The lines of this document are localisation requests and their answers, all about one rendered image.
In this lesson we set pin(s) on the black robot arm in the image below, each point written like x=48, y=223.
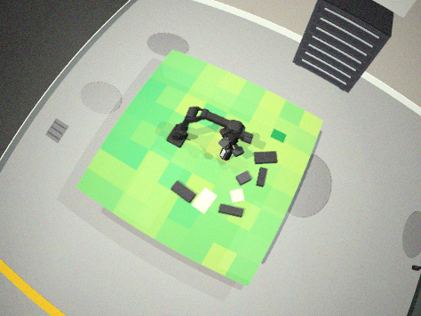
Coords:
x=235, y=128

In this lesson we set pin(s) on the small green flat block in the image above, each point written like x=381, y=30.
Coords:
x=278, y=135

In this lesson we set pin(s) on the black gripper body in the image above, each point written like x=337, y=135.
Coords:
x=238, y=150

